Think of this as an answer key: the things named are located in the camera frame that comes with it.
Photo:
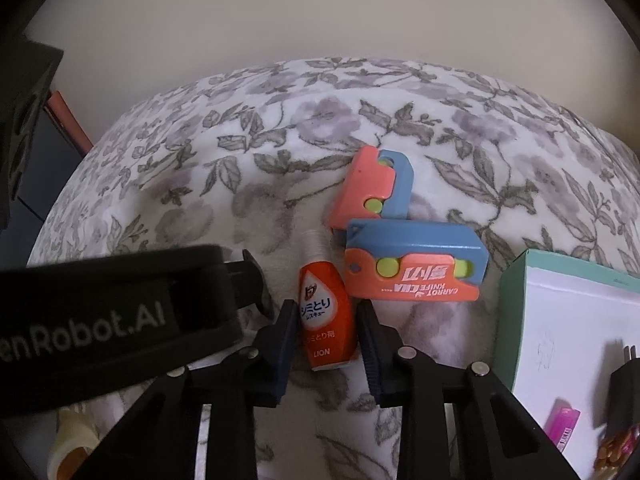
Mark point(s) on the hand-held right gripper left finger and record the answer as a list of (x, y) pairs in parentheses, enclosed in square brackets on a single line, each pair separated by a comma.
[(282, 355)]

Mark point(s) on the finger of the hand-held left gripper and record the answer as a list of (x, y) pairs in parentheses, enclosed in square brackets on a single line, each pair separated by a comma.
[(252, 280)]

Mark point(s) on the dark blue cabinet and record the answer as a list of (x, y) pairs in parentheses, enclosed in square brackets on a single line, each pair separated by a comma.
[(45, 185)]

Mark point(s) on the small orange stain remover bottle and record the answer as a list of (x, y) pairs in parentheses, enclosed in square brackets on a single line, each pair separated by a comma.
[(325, 305)]

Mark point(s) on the red brown board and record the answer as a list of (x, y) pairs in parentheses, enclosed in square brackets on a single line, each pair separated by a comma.
[(67, 120)]

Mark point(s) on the teal cardboard box lid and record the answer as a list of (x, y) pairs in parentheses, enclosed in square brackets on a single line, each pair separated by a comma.
[(560, 320)]

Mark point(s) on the brown pink dog toy figure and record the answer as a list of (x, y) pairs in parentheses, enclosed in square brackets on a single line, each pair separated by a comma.
[(617, 452)]

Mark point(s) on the black charger block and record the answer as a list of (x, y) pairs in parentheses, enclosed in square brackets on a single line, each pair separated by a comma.
[(622, 390)]

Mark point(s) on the grey floral blanket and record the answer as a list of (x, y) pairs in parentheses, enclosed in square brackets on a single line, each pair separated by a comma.
[(300, 135)]

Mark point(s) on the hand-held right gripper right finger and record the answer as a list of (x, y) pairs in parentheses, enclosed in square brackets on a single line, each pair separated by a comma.
[(372, 355)]

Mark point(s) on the orange blue plain toy knife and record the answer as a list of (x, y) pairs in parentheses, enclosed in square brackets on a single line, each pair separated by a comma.
[(360, 185)]

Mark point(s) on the orange blue lettered toy knife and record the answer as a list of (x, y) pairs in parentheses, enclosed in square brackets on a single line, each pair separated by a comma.
[(415, 280)]

